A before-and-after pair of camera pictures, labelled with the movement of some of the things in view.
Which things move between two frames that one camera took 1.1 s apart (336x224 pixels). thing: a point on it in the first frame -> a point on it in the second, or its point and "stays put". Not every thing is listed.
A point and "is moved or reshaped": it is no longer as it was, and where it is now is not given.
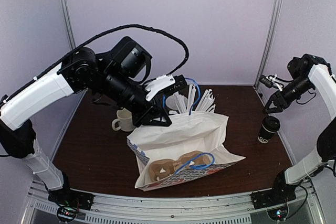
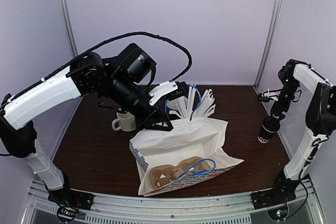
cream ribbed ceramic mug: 125,118 stays put
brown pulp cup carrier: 163,168 is moved or reshaped
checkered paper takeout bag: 192,145 is moved or reshaped
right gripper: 280,100 -> 275,110
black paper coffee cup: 270,126 stays put
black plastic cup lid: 271,124 stays put
